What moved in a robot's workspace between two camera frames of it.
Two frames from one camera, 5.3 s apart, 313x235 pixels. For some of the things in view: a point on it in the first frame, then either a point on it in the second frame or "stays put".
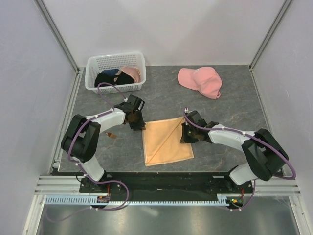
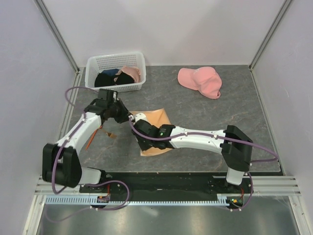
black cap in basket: [123, 78] stays put
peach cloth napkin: [161, 141] -> [157, 117]
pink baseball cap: [205, 80] stays put
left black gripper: [141, 125] -> [124, 114]
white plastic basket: [95, 64] stays put
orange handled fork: [112, 135] stays put
